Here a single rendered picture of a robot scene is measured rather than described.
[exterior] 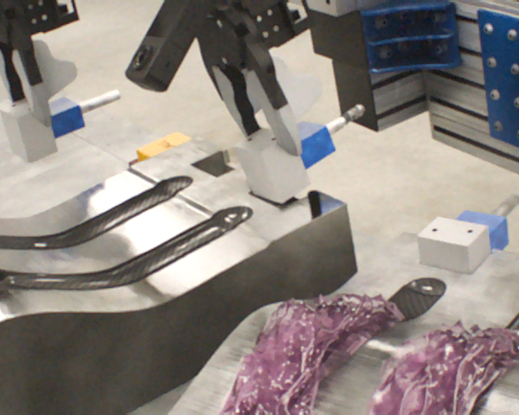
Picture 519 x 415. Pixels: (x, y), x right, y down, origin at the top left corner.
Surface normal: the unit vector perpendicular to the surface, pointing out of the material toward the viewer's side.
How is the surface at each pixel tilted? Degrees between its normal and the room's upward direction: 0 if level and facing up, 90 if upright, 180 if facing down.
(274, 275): 90
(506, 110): 90
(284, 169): 82
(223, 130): 0
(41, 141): 90
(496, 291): 0
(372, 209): 0
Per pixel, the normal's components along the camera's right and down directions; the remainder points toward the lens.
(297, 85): 0.44, 0.00
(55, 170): -0.18, -0.88
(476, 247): 0.77, 0.15
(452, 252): -0.61, 0.46
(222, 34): -0.77, 0.51
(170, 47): 0.52, 0.19
